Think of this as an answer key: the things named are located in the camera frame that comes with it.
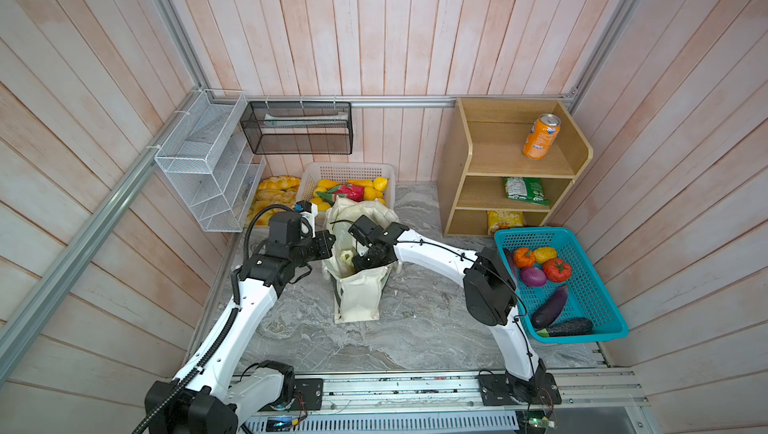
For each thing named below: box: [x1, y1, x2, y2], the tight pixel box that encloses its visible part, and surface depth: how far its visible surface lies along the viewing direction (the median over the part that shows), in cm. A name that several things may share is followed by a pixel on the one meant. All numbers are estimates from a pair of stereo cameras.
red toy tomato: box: [543, 258, 572, 283], surface depth 92 cm
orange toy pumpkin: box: [513, 247, 536, 269], surface depth 95 cm
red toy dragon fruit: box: [334, 184, 365, 202], surface depth 108 cm
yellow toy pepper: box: [534, 246, 557, 264], surface depth 97 cm
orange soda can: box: [522, 113, 562, 161], surface depth 78 cm
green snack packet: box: [504, 177, 550, 206], surface depth 93 cm
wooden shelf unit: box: [437, 98, 593, 237], surface depth 91 cm
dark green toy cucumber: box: [536, 318, 595, 338], surface depth 83 cm
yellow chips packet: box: [487, 210, 523, 236], surface depth 106 cm
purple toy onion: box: [521, 267, 547, 287], surface depth 91 cm
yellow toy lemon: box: [373, 176, 389, 192], surface depth 115 cm
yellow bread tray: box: [246, 175, 301, 227], surface depth 114 cm
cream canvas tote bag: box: [322, 197, 402, 324], surface depth 81 cm
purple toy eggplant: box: [531, 285, 568, 330], surface depth 86 cm
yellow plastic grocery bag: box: [339, 250, 355, 278], surface depth 81 cm
